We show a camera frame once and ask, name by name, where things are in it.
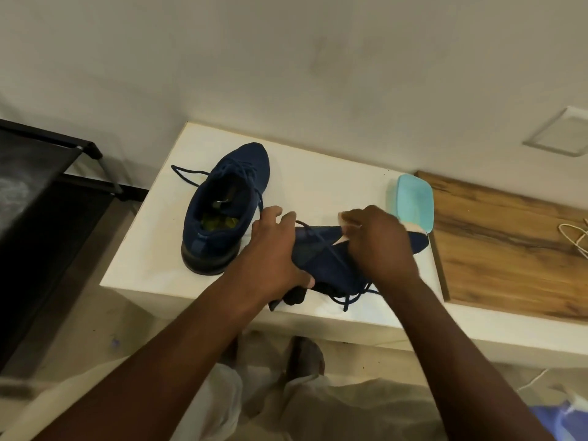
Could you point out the person's right hand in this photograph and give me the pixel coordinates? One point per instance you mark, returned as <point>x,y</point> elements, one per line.
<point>386,248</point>

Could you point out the person's left hand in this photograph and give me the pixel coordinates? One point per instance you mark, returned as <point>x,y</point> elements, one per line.
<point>271,261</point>

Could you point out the beige cleaning cloth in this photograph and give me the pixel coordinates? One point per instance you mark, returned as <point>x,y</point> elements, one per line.
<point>343,219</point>

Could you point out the black shoe rack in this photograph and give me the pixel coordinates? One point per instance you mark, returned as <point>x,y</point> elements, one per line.
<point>32,234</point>

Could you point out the person's left forearm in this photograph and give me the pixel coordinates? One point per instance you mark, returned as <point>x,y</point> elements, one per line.
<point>147,372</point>

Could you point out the person's right forearm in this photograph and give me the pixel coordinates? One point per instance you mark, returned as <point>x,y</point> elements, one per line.
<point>464,367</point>

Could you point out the person's right foot grey sock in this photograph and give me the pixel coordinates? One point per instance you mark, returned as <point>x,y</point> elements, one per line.
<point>305,358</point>

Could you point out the light blue plastic container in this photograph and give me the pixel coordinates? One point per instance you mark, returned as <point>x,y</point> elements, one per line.
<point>415,197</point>

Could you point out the brown wooden board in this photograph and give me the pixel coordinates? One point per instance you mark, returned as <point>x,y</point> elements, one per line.
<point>505,257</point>

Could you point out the white shorts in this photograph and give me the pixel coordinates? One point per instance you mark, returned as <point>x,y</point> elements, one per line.
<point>349,408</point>

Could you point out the blue plastic bag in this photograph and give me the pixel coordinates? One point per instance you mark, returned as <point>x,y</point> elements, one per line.
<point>556,422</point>

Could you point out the white wall switch plate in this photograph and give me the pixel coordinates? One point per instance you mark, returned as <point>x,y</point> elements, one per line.
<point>562,133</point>

